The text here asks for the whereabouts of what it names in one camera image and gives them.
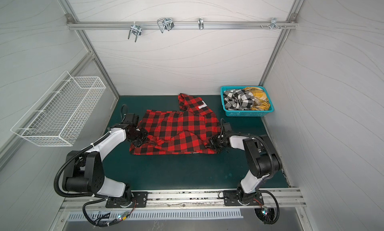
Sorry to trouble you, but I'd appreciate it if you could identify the white vent strip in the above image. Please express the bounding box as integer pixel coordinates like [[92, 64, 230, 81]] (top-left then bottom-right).
[[67, 209, 244, 222]]

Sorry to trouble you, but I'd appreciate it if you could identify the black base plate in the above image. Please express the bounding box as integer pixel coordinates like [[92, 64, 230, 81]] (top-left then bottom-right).
[[105, 192, 148, 209], [218, 189, 264, 207]]

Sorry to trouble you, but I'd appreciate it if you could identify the white wire basket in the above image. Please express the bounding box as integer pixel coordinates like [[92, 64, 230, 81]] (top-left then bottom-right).
[[11, 71, 106, 147]]

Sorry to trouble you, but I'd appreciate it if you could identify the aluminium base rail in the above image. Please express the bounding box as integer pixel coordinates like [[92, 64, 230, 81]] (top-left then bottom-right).
[[59, 187, 307, 212]]

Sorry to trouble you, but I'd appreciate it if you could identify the metal U-bolt clamp middle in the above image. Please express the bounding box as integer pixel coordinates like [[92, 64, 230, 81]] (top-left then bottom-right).
[[157, 17, 175, 33]]

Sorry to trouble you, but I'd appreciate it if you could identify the metal bracket with bolts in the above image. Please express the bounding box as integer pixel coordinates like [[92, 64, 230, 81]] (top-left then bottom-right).
[[260, 18, 287, 30]]

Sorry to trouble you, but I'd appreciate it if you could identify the teal plastic basket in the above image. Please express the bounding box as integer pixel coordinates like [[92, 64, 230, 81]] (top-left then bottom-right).
[[221, 86, 275, 117]]

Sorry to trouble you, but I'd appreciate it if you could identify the left base cable bundle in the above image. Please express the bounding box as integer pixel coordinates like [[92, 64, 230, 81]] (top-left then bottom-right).
[[81, 197, 136, 228]]

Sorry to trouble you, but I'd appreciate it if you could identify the red black plaid shirt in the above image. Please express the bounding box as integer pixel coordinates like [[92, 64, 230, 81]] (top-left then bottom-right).
[[130, 93, 221, 155]]

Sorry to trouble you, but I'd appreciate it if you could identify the metal U-bolt clamp left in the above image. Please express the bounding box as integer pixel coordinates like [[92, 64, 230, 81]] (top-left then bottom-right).
[[128, 23, 142, 42]]

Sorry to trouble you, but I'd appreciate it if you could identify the right base cable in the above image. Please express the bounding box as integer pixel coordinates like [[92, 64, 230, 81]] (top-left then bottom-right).
[[254, 189, 280, 225]]

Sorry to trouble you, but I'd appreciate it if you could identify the horizontal aluminium rail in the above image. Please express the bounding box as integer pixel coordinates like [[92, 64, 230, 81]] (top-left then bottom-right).
[[67, 20, 299, 30]]

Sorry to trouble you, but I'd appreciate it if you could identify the metal u-bolt clamp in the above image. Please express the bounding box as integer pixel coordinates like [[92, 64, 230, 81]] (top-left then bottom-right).
[[128, 23, 142, 42], [157, 17, 175, 33]]

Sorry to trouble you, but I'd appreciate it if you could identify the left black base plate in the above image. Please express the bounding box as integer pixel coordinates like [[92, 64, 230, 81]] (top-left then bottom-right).
[[105, 192, 148, 209]]

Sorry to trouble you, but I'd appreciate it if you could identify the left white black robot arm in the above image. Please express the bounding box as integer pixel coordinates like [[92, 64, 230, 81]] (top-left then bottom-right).
[[54, 105, 149, 204]]

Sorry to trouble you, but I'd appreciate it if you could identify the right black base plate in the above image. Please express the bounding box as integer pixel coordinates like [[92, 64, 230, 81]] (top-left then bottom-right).
[[218, 189, 264, 207]]

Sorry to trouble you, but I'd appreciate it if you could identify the small metal clamp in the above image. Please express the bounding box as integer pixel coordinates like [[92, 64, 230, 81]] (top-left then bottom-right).
[[198, 18, 204, 30]]

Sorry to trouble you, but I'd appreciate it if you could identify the yellow plaid shirt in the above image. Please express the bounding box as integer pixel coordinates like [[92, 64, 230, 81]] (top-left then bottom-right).
[[244, 87, 271, 111]]

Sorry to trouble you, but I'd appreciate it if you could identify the black white checked shirt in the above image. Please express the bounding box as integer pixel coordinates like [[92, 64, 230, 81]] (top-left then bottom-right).
[[223, 89, 255, 110]]

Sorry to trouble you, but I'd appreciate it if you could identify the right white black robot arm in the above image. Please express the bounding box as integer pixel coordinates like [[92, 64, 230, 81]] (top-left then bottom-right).
[[210, 119, 282, 206]]

